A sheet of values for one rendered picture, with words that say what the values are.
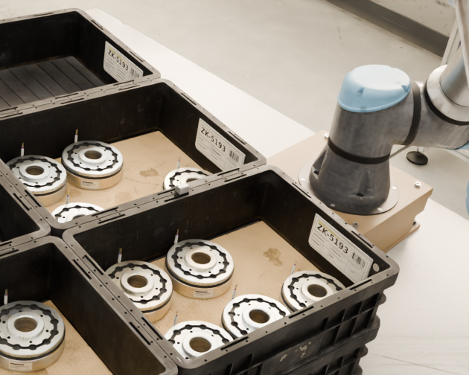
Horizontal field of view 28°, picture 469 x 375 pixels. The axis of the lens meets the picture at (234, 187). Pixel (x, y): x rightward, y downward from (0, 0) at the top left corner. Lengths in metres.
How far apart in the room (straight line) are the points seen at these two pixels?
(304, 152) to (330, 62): 2.19
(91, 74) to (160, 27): 2.13
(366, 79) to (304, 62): 2.32
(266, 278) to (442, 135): 0.43
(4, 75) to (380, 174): 0.74
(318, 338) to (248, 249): 0.23
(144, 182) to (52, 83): 0.35
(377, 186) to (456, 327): 0.28
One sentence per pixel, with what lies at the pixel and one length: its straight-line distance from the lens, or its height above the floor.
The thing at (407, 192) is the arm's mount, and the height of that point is 0.80.
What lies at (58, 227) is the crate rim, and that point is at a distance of 1.32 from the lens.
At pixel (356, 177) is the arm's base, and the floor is 0.86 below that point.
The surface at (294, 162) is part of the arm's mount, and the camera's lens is 1.78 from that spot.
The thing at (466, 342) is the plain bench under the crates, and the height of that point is 0.70.
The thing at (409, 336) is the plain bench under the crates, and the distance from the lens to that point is 1.62.
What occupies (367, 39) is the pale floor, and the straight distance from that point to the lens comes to 4.28.
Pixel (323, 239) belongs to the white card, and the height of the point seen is 0.89.
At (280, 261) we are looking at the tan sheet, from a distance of 1.48.
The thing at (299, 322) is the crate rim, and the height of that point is 0.92.
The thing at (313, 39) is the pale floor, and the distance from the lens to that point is 4.16.
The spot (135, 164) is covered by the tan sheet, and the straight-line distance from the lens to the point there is 1.64.
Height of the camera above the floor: 1.75
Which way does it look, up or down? 35 degrees down
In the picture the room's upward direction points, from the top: 12 degrees clockwise
